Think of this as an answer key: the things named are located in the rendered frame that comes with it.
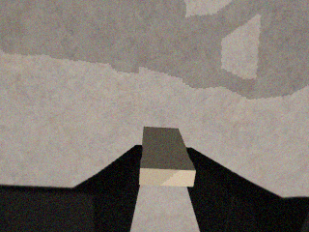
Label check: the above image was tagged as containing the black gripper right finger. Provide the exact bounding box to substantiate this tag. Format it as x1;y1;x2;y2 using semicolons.
186;147;309;232

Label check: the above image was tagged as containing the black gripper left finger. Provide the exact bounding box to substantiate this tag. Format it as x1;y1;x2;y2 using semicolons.
0;145;143;232

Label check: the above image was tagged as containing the beige domino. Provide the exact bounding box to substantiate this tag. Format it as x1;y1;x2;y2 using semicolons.
139;127;196;187

